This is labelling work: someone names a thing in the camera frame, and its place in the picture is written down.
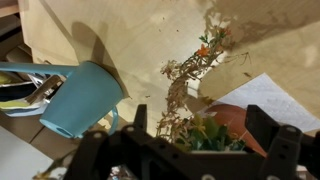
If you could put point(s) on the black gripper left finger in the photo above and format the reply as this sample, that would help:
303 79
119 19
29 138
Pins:
140 116

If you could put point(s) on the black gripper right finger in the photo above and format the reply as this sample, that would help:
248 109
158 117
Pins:
263 126

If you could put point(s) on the green potted plant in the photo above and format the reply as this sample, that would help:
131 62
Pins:
203 133

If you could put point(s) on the terracotta plant pot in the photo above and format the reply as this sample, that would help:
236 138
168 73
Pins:
233 118

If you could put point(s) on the white paper sheet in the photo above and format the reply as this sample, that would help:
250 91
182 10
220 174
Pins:
266 96

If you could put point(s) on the teal watering can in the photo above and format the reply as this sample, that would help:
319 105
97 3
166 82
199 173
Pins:
83 96

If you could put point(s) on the small wooden object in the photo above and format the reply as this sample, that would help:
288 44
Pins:
43 88

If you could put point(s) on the brown sofa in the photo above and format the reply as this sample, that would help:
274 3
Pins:
20 130

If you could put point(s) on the striped throw pillow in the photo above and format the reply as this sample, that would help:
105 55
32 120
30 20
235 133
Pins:
16 105

